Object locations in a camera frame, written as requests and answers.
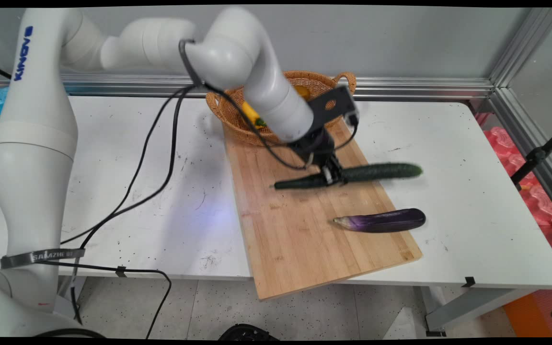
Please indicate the aluminium frame rail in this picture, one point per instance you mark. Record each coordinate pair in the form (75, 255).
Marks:
(400, 87)
(525, 43)
(530, 143)

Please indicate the purple eggplant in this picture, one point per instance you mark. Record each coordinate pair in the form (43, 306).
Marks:
(386, 221)

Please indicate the pink bubble wrap sheet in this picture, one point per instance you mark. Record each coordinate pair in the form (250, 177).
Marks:
(534, 201)

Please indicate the black table edge clip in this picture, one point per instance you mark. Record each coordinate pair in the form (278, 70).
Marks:
(120, 271)
(469, 281)

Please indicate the bamboo cutting board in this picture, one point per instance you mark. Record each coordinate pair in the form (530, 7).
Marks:
(295, 239)

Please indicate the grey metal table leg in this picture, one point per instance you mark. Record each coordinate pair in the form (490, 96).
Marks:
(467, 306)
(71, 290)

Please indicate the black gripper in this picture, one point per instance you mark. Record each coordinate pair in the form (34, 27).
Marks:
(316, 146)

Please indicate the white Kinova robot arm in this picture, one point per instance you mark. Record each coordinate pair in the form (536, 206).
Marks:
(31, 167)

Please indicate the black tripod stand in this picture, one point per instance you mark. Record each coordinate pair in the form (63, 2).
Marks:
(537, 154)

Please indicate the yellow bell pepper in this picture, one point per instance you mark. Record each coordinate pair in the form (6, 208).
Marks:
(303, 91)

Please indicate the black wrist camera mount plate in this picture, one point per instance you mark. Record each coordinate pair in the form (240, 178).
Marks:
(326, 103)

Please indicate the dark green cucumber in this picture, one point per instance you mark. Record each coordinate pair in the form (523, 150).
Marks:
(381, 171)

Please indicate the black round object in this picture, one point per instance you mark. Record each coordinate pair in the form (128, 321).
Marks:
(247, 332)

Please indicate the orange floor mat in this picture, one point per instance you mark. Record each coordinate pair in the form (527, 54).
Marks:
(530, 314)

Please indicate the yellow elongated vegetable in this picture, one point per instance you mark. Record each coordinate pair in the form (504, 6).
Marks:
(250, 112)

